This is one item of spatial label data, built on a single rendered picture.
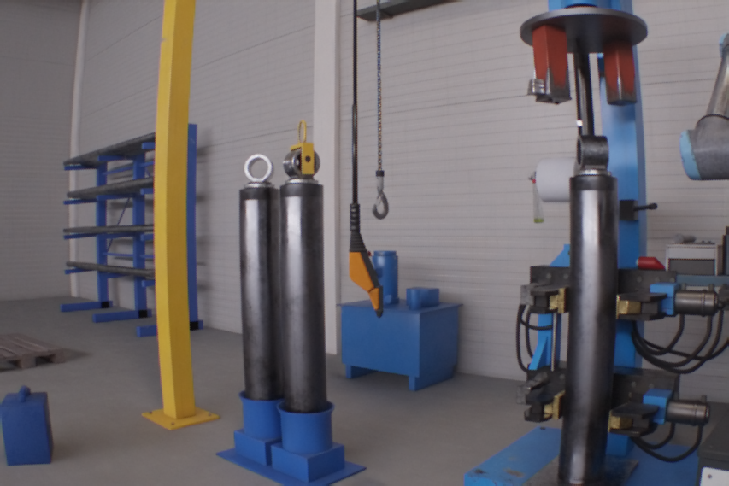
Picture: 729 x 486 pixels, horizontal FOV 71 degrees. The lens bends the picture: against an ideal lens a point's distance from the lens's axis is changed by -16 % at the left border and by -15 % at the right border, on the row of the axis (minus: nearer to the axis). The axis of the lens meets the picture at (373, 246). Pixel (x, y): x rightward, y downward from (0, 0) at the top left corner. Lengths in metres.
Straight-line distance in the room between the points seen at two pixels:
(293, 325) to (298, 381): 0.27
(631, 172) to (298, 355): 1.81
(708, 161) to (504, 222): 3.41
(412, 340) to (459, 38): 2.63
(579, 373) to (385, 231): 3.46
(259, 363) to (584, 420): 1.65
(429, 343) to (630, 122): 2.55
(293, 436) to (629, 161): 2.10
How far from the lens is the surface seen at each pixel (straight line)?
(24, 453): 3.48
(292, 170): 2.90
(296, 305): 2.87
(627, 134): 2.94
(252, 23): 7.56
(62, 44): 12.68
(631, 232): 2.90
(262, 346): 3.14
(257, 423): 3.23
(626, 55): 2.75
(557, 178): 3.46
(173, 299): 3.89
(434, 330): 4.74
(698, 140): 1.74
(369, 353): 4.92
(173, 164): 3.90
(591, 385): 2.54
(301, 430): 2.99
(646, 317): 2.35
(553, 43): 2.51
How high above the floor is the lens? 1.26
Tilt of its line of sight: 2 degrees down
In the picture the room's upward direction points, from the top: straight up
